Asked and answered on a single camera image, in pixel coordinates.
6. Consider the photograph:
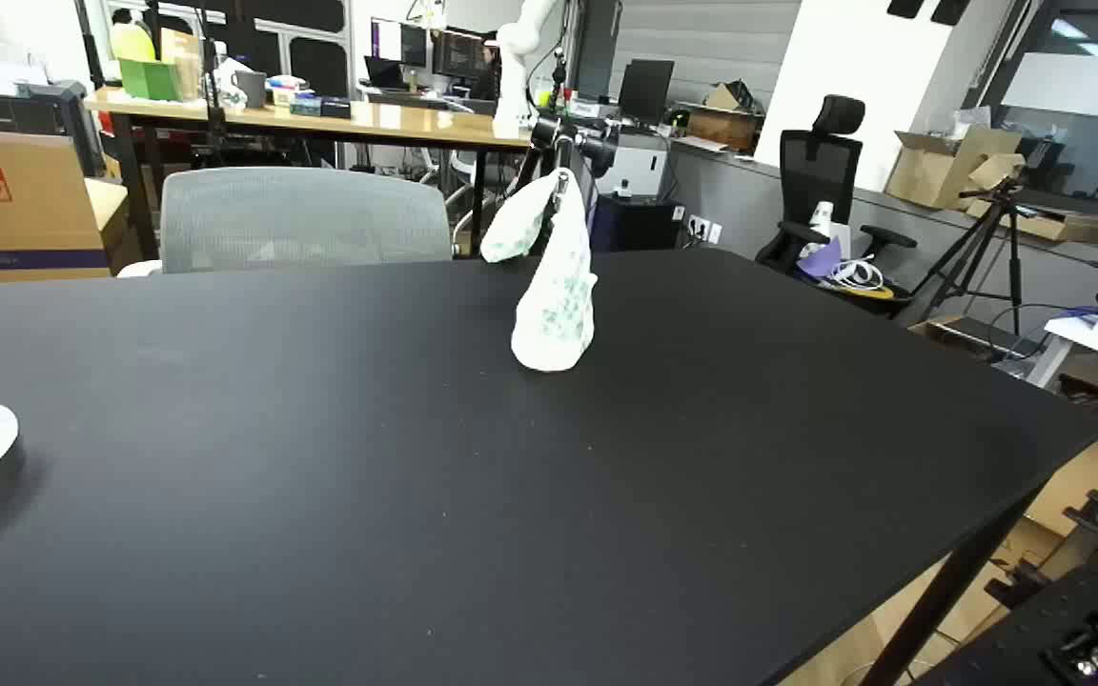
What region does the white cloth with green print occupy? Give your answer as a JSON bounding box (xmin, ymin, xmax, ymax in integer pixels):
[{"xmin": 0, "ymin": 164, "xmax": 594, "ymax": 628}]
[{"xmin": 480, "ymin": 164, "xmax": 602, "ymax": 378}]

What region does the black computer monitor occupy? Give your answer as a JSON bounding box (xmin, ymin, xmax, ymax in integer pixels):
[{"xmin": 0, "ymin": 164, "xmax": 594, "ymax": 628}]
[{"xmin": 614, "ymin": 56, "xmax": 679, "ymax": 130}]

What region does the small cardboard box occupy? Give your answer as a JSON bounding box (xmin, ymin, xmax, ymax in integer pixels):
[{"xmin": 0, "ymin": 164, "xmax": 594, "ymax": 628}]
[{"xmin": 679, "ymin": 82, "xmax": 768, "ymax": 156}]

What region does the grey office chair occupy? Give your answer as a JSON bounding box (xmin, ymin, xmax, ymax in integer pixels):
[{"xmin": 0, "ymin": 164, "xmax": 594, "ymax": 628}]
[{"xmin": 155, "ymin": 164, "xmax": 458, "ymax": 280}]

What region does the long wooden desk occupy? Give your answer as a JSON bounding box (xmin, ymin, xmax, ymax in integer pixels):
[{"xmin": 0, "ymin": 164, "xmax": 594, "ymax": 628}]
[{"xmin": 94, "ymin": 88, "xmax": 540, "ymax": 261}]

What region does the white spray bottle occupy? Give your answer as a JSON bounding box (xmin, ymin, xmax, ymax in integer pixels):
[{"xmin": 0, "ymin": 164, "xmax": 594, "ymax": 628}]
[{"xmin": 807, "ymin": 200, "xmax": 843, "ymax": 247}]

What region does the purple and white bundle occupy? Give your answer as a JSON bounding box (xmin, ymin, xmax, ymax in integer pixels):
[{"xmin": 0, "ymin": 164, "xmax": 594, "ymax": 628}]
[{"xmin": 797, "ymin": 239, "xmax": 892, "ymax": 295}]

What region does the black high-back office chair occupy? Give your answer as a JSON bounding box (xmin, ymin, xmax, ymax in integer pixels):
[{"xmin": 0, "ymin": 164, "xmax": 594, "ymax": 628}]
[{"xmin": 755, "ymin": 91, "xmax": 924, "ymax": 304}]

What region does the open cardboard box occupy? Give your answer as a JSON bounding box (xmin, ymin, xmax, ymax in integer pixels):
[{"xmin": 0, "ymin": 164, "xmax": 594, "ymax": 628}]
[{"xmin": 885, "ymin": 128, "xmax": 1029, "ymax": 214}]

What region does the black table leg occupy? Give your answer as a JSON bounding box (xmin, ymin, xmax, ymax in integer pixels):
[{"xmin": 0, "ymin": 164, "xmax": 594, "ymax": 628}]
[{"xmin": 859, "ymin": 499, "xmax": 1029, "ymax": 686}]

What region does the green storage box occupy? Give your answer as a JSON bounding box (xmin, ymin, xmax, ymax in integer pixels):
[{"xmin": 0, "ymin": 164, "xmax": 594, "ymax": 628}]
[{"xmin": 113, "ymin": 53, "xmax": 187, "ymax": 105}]

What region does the large cardboard box red label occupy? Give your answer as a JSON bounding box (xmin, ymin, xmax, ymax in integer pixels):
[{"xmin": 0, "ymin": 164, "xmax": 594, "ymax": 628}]
[{"xmin": 0, "ymin": 128, "xmax": 117, "ymax": 285}]

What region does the white wall socket strip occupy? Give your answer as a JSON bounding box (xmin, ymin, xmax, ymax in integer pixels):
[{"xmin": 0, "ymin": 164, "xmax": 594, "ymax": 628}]
[{"xmin": 679, "ymin": 209, "xmax": 724, "ymax": 247}]

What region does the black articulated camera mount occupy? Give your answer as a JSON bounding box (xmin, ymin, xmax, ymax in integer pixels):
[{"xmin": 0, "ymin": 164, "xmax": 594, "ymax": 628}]
[{"xmin": 530, "ymin": 111, "xmax": 679, "ymax": 255}]

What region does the black camera tripod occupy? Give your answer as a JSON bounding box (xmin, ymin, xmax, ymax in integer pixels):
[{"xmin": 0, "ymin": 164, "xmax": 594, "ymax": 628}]
[{"xmin": 906, "ymin": 175, "xmax": 1038, "ymax": 338}]

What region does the black metal equipment frame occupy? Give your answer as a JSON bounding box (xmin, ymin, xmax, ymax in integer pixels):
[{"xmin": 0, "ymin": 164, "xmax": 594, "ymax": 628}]
[{"xmin": 916, "ymin": 488, "xmax": 1098, "ymax": 686}]

